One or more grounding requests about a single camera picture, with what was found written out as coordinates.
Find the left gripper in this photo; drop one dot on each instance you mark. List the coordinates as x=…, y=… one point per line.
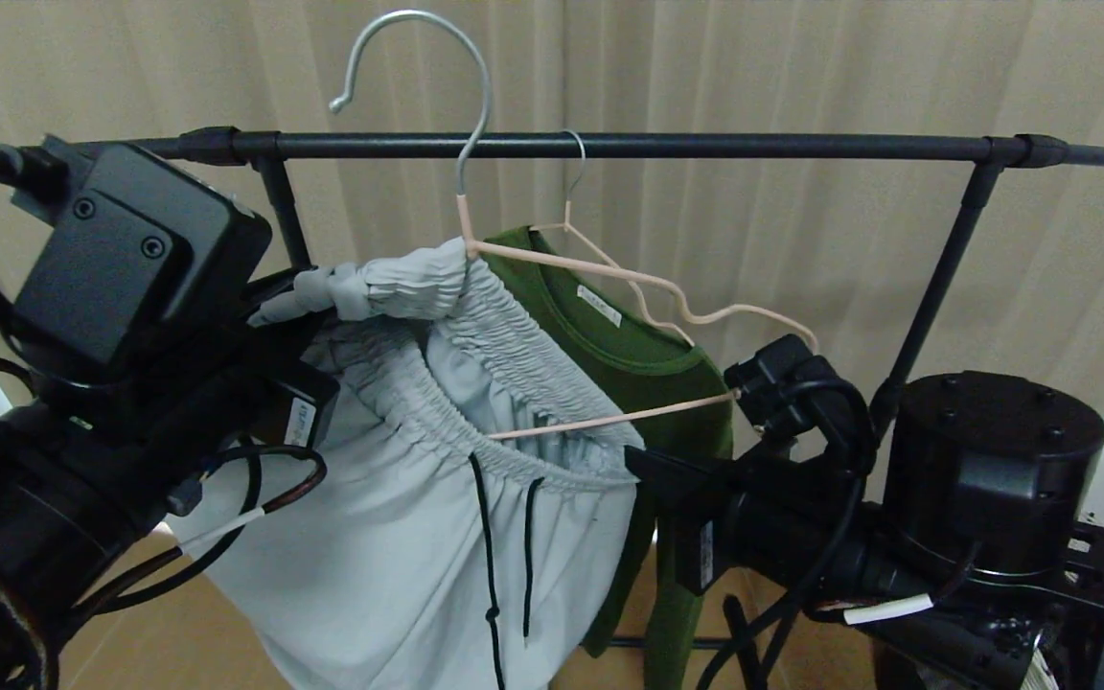
x=226, y=422

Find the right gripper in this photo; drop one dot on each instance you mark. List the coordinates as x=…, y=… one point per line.
x=792, y=537

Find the pale grey garment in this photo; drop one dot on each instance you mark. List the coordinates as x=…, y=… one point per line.
x=370, y=556

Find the green printed T-shirt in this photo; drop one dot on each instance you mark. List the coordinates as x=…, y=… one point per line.
x=629, y=345

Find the pink clothes hanger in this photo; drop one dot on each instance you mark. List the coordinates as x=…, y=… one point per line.
x=609, y=261
x=487, y=86

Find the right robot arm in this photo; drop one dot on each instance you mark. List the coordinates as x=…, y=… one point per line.
x=993, y=460

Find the black clothes rack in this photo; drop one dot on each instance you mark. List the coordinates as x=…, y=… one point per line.
x=705, y=147

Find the beige curtain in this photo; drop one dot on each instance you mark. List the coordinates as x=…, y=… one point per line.
x=801, y=57

